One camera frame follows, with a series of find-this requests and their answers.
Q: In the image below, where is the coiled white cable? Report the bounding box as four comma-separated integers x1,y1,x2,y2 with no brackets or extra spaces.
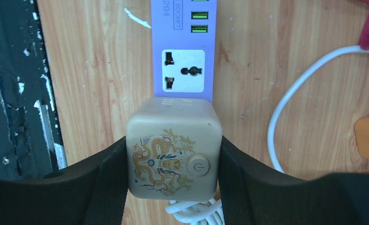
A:
165,198,225,225

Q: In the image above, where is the beige dragon cube adapter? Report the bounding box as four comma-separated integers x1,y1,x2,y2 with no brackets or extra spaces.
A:
125,97,224,203

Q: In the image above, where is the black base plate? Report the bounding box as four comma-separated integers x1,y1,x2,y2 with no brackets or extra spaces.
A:
0,0,67,180

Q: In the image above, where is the purple USB power strip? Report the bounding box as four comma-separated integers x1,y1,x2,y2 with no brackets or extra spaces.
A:
150,0,218,102

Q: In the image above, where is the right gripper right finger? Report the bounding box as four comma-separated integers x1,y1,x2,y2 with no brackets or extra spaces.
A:
218,138,369,225

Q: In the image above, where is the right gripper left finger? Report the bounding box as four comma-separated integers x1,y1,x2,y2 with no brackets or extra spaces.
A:
0,138,128,225

